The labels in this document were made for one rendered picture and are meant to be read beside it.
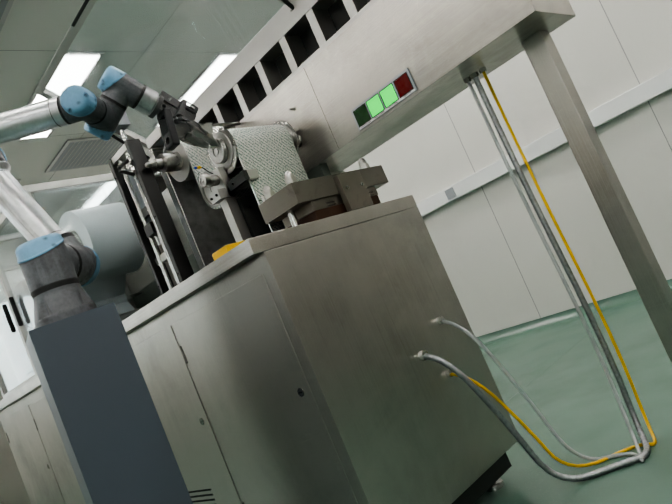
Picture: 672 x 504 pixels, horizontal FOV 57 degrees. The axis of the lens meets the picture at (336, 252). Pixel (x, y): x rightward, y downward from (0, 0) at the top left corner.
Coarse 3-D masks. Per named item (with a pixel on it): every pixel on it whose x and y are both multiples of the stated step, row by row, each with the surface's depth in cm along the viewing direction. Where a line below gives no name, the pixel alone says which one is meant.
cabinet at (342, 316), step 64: (256, 256) 148; (320, 256) 157; (384, 256) 173; (192, 320) 173; (256, 320) 153; (320, 320) 150; (384, 320) 164; (192, 384) 181; (256, 384) 159; (320, 384) 143; (384, 384) 156; (448, 384) 172; (64, 448) 266; (192, 448) 190; (256, 448) 166; (320, 448) 147; (384, 448) 149; (448, 448) 163
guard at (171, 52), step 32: (128, 0) 211; (160, 0) 210; (192, 0) 209; (224, 0) 208; (256, 0) 207; (96, 32) 225; (128, 32) 224; (160, 32) 222; (192, 32) 221; (224, 32) 220; (256, 32) 218; (64, 64) 241; (96, 64) 239; (128, 64) 237; (160, 64) 236; (192, 64) 235; (224, 64) 233; (192, 96) 250; (128, 128) 271
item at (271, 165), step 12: (240, 156) 186; (252, 156) 189; (264, 156) 192; (276, 156) 195; (288, 156) 199; (252, 168) 187; (264, 168) 190; (276, 168) 193; (288, 168) 197; (300, 168) 200; (252, 180) 185; (264, 180) 188; (276, 180) 192; (300, 180) 198; (276, 192) 190
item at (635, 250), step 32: (544, 32) 167; (544, 64) 167; (576, 96) 166; (576, 128) 165; (576, 160) 167; (608, 160) 166; (608, 192) 163; (608, 224) 165; (640, 256) 161; (640, 288) 163
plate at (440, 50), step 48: (384, 0) 177; (432, 0) 167; (480, 0) 158; (528, 0) 150; (336, 48) 193; (384, 48) 181; (432, 48) 170; (480, 48) 161; (288, 96) 212; (336, 96) 197; (432, 96) 186; (336, 144) 202
